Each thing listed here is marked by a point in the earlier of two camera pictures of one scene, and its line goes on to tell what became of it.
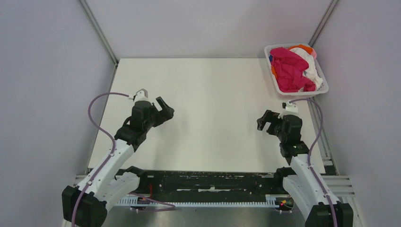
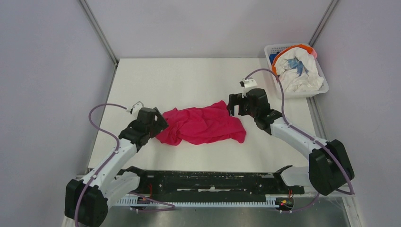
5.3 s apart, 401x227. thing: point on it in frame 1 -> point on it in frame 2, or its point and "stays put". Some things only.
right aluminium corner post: x=322 y=22 stays put
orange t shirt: x=308 y=48 stays put
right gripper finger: x=267 y=117 -> x=234 y=99
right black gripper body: x=283 y=136 -> x=247 y=109
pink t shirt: x=289 y=68 -> x=196 y=125
